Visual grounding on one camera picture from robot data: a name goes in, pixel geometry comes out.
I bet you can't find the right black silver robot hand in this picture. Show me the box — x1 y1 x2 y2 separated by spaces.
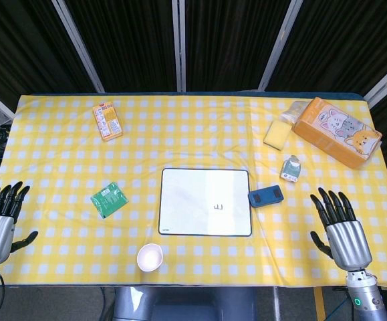
309 187 373 271

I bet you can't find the blue whiteboard eraser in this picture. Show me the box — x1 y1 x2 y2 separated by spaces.
247 185 285 209

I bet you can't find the orange cat print tissue pack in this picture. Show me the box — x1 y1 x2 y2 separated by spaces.
292 96 383 170

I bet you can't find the green foil packet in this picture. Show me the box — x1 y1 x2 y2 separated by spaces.
90 181 130 220

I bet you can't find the yellow sponge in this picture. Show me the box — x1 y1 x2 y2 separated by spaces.
263 120 293 150

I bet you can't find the clear plastic bag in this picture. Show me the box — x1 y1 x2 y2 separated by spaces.
279 100 309 125

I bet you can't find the white paper cup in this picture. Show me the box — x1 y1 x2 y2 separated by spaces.
136 243 164 272

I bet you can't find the orange snack box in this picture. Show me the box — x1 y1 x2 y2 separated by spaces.
92 102 124 142

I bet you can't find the grey robot torso base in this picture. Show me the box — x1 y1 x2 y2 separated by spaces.
112 286 257 321

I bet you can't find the yellow white checkered tablecloth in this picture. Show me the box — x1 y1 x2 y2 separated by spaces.
0 94 387 289

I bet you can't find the white board with black frame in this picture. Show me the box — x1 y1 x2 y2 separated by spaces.
158 167 253 237

